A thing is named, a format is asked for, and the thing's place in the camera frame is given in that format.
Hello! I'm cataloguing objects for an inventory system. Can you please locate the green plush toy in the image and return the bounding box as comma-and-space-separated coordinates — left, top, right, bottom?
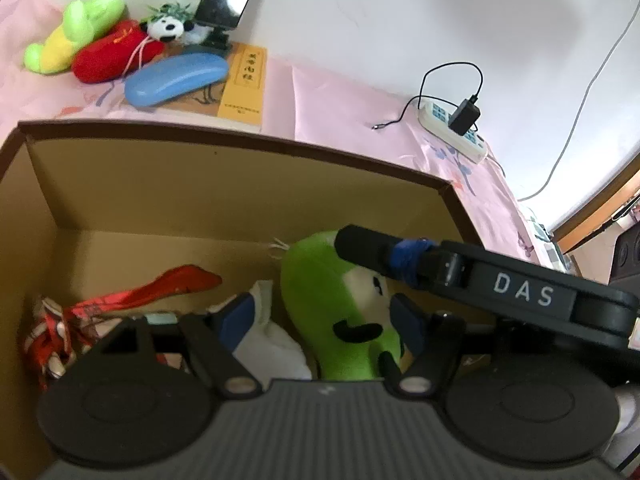
279, 230, 406, 381

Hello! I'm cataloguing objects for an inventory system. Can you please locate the panda plush toy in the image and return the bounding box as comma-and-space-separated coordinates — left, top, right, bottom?
140, 2, 211, 46

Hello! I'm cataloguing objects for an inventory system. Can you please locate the red white lanyard toy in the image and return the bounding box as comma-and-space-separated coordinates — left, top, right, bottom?
22, 265, 223, 391

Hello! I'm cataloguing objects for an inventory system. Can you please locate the red plush toy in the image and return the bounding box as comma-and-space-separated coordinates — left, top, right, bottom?
71, 19, 166, 84

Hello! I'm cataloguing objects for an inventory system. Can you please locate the black phone stand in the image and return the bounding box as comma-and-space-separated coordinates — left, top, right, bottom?
200, 27, 236, 53

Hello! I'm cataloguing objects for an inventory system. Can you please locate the pink printed bedsheet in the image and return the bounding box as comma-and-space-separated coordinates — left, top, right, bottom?
0, 0, 571, 271

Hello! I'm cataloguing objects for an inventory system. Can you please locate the black charger cable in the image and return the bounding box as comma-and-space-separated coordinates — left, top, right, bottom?
372, 61, 485, 132

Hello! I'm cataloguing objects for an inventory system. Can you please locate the yellow and green plush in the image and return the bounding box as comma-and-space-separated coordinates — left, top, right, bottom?
24, 0, 126, 76

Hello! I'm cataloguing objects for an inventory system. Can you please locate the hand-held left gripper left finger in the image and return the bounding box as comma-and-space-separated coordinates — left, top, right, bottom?
97, 292, 262, 401

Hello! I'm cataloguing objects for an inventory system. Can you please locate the black charger plug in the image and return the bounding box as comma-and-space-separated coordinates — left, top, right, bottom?
447, 100, 482, 136

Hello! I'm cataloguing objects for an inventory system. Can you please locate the dark box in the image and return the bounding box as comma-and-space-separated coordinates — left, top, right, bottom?
610, 222, 640, 286

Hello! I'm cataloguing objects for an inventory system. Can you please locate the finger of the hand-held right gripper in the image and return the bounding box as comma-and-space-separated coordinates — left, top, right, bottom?
334, 225, 443, 291

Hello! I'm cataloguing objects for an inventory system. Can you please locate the brown cardboard box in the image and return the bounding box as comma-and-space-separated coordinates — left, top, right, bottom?
0, 119, 493, 480

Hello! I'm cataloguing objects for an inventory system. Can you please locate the yellow book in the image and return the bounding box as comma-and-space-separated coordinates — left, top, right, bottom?
120, 42, 268, 133

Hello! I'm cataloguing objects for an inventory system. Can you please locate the white power strip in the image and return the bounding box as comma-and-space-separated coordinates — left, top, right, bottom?
417, 100, 488, 163

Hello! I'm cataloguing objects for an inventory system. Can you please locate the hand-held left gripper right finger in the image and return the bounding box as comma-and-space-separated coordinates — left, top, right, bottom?
382, 292, 501, 401

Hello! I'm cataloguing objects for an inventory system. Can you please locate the wooden frame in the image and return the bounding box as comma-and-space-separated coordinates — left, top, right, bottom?
550, 152, 640, 253

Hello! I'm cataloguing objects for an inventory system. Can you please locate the blue glasses case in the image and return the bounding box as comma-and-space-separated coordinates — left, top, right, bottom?
123, 53, 230, 109

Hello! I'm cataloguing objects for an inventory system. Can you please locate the white cable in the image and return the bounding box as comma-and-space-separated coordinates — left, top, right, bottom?
517, 0, 640, 202

